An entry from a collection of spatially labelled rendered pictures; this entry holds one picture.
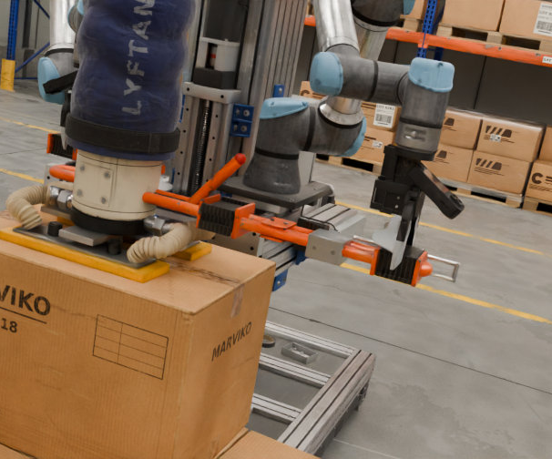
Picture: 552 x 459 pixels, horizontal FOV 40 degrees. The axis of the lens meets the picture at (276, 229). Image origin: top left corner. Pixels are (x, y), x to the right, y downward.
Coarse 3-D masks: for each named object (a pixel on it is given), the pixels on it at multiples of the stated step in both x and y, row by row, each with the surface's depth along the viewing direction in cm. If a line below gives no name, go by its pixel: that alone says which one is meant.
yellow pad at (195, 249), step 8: (72, 224) 168; (128, 240) 163; (136, 240) 163; (192, 248) 162; (200, 248) 163; (208, 248) 165; (176, 256) 160; (184, 256) 159; (192, 256) 159; (200, 256) 163
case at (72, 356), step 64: (0, 256) 145; (0, 320) 148; (64, 320) 143; (128, 320) 138; (192, 320) 133; (256, 320) 165; (0, 384) 151; (64, 384) 145; (128, 384) 140; (192, 384) 140; (64, 448) 148; (128, 448) 143; (192, 448) 148
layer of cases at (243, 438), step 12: (240, 432) 174; (252, 432) 175; (0, 444) 154; (228, 444) 168; (240, 444) 169; (252, 444) 170; (264, 444) 171; (276, 444) 172; (0, 456) 150; (12, 456) 151; (24, 456) 152; (216, 456) 163; (228, 456) 164; (240, 456) 165; (252, 456) 165; (264, 456) 166; (276, 456) 167; (288, 456) 168; (300, 456) 169; (312, 456) 170
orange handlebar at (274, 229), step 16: (64, 176) 157; (160, 192) 155; (176, 208) 149; (192, 208) 148; (240, 224) 145; (256, 224) 144; (272, 224) 142; (288, 224) 145; (288, 240) 142; (304, 240) 141; (352, 240) 143; (352, 256) 138; (368, 256) 137
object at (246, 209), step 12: (204, 204) 145; (216, 204) 149; (228, 204) 151; (240, 204) 152; (252, 204) 149; (204, 216) 146; (216, 216) 145; (228, 216) 143; (240, 216) 145; (204, 228) 146; (216, 228) 145; (228, 228) 144
